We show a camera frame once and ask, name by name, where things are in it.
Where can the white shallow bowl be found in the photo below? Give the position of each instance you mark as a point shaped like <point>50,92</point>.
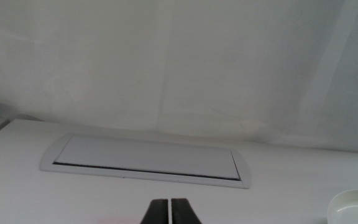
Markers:
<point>356,210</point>

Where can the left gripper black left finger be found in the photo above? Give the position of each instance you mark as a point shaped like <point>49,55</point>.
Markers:
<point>157,213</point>

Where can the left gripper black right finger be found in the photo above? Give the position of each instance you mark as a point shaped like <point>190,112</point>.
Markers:
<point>183,213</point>

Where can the white backdrop curtain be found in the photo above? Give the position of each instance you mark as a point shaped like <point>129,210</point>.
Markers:
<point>166,62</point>

